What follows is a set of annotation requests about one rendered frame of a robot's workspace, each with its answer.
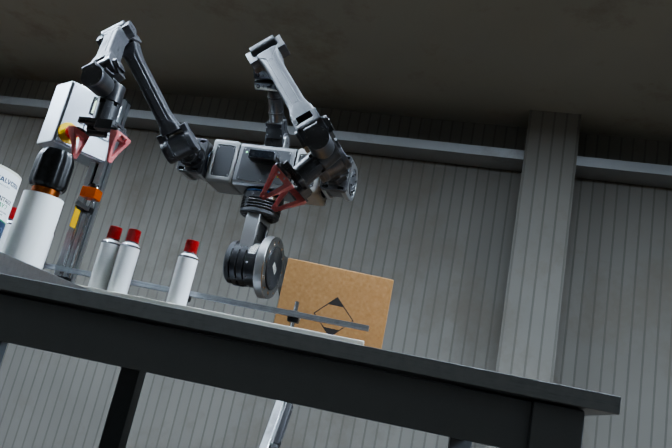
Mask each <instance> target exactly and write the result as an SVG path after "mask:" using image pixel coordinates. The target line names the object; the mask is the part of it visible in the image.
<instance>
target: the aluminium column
mask: <svg viewBox="0 0 672 448"><path fill-rule="evenodd" d="M121 107H122V109H121V112H120V115H119V118H118V121H117V122H118V123H119V124H120V125H121V126H122V127H124V125H125V122H126V119H127V116H128V113H129V110H130V107H131V104H130V102H129V101H128V100H127V99H126V98H123V101H122V104H121ZM112 163H113V161H112ZM112 163H108V162H107V155H106V158H105V161H104V162H102V163H99V164H97V163H96V162H90V165H89V168H88V171H87V174H86V177H85V180H84V183H83V186H88V184H91V183H95V184H97V185H99V190H100V191H101V192H102V193H103V191H104V188H105V185H106V182H107V179H108V176H109V172H110V169H111V166H112ZM99 204H100V202H96V201H95V202H94V205H93V209H94V211H93V214H92V215H90V217H89V220H88V223H87V227H86V230H85V233H84V236H83V239H82V242H81V245H80V248H79V252H78V255H77V258H76V261H75V264H74V267H73V268H76V269H79V267H80V264H81V260H82V257H83V254H84V251H85V248H86V245H87V242H88V238H89V235H90V232H91V229H92V226H93V223H94V220H95V216H96V213H97V210H98V207H99ZM85 217H86V214H84V213H83V215H82V218H81V221H80V224H79V227H78V230H77V233H76V236H75V240H74V243H73V246H72V249H71V252H70V255H69V258H68V261H67V264H66V267H70V264H71V261H72V258H73V254H74V251H75V248H76V245H77V242H78V239H79V236H80V233H81V230H82V227H83V224H84V220H85ZM73 230H74V228H72V227H71V226H69V228H68V232H67V235H66V238H65V241H64V244H63V247H62V250H61V253H60V256H59V259H58V262H57V265H60V266H62V264H63V261H64V258H65V255H66V252H67V249H68V246H69V243H70V239H71V236H72V233H73ZM76 276H77V275H76V274H71V276H70V278H71V282H72V283H74V282H75V279H76Z"/></svg>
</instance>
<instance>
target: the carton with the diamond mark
mask: <svg viewBox="0 0 672 448"><path fill-rule="evenodd" d="M393 283H394V280H392V279H387V278H383V277H378V276H373V275H368V274H364V273H359V272H354V271H349V270H345V269H340V268H335V267H330V266H326V265H321V264H316V263H311V262H307V261H302V260H297V259H292V258H288V262H287V266H286V270H285V275H284V279H283V283H282V288H281V292H280V297H279V301H278V305H277V308H281V309H286V310H293V309H294V304H295V301H298V302H300V303H299V307H298V311H299V312H302V313H307V314H312V315H317V316H322V317H328V318H333V319H338V320H343V321H348V322H353V323H358V324H364V325H369V331H368V332H367V331H362V330H357V329H352V328H347V327H342V326H337V325H332V324H326V323H321V322H316V321H311V320H306V319H300V322H299V324H296V323H295V325H294V327H295V328H300V329H305V330H310V331H315V332H320V333H325V334H330V335H335V336H340V337H346V338H351V339H356V340H361V341H364V346H368V347H373V348H378V349H382V344H383V338H384V333H385V327H386V322H387V316H388V311H389V305H390V300H391V294H392V288H393ZM287 317H288V316H286V315H280V314H275V318H274V323H275V324H280V325H285V326H290V322H288V321H287Z"/></svg>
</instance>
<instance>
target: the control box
mask: <svg viewBox="0 0 672 448"><path fill-rule="evenodd" d="M94 96H95V97H97V98H98V96H96V95H95V94H94V93H93V92H92V91H90V90H89V89H88V88H86V87H84V86H82V85H80V84H79V83H77V82H75V81H70V82H66V83H63V84H60V85H57V87H56V90H55V93H54V96H53V99H52V101H51V104H50V107H49V110H48V113H47V115H46V118H45V121H44V124H43V127H42V129H41V132H40V135H39V138H38V141H37V145H39V146H42V147H44V148H45V147H48V146H49V147H54V148H58V149H62V150H64V151H66V152H68V153H70V154H72V148H71V141H70V139H69V138H67V137H66V135H65V129H66V127H67V126H68V125H74V126H76V127H81V128H83V125H84V123H83V124H80V123H78V122H77V121H78V118H79V116H82V117H92V115H90V114H89V111H90V108H91V105H92V102H93V99H94ZM108 145H109V143H108V142H106V141H103V140H101V139H99V138H97V137H91V136H89V139H88V141H87V143H86V144H85V146H84V148H83V149H82V151H81V153H80V155H79V156H78V158H77V159H74V161H76V162H79V163H81V164H83V165H86V166H89V165H90V162H96V163H97V164H99V163H102V162H104V161H105V158H106V155H107V152H108Z"/></svg>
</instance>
